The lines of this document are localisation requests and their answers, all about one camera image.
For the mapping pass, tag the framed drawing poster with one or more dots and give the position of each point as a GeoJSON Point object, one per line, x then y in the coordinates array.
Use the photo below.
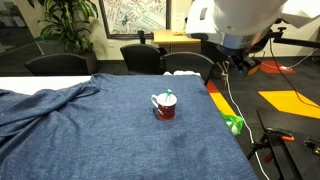
{"type": "Point", "coordinates": [133, 16]}

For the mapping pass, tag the blue denim cloth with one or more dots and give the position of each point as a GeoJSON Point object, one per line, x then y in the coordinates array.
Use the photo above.
{"type": "Point", "coordinates": [100, 133]}

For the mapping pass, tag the light wooden desk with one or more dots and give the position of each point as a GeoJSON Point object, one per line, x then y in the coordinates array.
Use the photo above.
{"type": "Point", "coordinates": [170, 36]}

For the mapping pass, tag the white crumpled cloth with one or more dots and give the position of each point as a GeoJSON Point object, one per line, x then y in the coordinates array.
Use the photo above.
{"type": "Point", "coordinates": [183, 73]}

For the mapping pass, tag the white pen with teal ends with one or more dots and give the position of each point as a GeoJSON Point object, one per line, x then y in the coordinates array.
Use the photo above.
{"type": "Point", "coordinates": [169, 92]}

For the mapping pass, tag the green leafy plant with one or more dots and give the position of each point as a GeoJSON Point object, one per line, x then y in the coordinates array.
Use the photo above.
{"type": "Point", "coordinates": [63, 30]}

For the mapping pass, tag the green plastic bag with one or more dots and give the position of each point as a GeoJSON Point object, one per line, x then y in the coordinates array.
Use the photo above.
{"type": "Point", "coordinates": [233, 121]}

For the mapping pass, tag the small black plate fitting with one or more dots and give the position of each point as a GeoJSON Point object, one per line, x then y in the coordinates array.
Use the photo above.
{"type": "Point", "coordinates": [312, 146]}

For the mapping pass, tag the yellow object at edge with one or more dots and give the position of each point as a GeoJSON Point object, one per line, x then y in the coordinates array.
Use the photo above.
{"type": "Point", "coordinates": [254, 70]}

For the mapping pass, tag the red white mug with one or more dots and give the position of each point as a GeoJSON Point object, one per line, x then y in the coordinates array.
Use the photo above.
{"type": "Point", "coordinates": [166, 111]}

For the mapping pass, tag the orange black bar clamp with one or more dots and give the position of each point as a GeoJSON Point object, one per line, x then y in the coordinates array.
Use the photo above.
{"type": "Point", "coordinates": [283, 136]}

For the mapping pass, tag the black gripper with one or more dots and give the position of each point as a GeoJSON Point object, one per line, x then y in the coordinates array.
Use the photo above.
{"type": "Point", "coordinates": [240, 59]}

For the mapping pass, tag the black slim post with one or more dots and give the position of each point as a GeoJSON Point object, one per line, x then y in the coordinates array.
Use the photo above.
{"type": "Point", "coordinates": [141, 37]}

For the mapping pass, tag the white power adapter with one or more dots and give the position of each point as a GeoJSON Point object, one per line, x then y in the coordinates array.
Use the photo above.
{"type": "Point", "coordinates": [285, 68]}

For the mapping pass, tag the grey plant pot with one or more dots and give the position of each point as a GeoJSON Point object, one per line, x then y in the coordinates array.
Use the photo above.
{"type": "Point", "coordinates": [90, 63]}

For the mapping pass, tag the white wall notice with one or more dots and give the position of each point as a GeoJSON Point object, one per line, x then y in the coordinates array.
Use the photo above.
{"type": "Point", "coordinates": [178, 21]}

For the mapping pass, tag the black office chair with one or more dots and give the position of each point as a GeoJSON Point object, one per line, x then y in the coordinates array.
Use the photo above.
{"type": "Point", "coordinates": [141, 58]}
{"type": "Point", "coordinates": [188, 63]}
{"type": "Point", "coordinates": [56, 65]}

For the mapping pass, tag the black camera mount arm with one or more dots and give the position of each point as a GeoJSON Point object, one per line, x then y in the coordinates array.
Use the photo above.
{"type": "Point", "coordinates": [300, 42]}

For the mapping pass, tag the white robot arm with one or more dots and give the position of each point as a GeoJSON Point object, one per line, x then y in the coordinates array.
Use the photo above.
{"type": "Point", "coordinates": [233, 16]}

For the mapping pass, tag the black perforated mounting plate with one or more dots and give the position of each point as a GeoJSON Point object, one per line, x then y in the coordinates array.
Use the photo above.
{"type": "Point", "coordinates": [283, 160]}

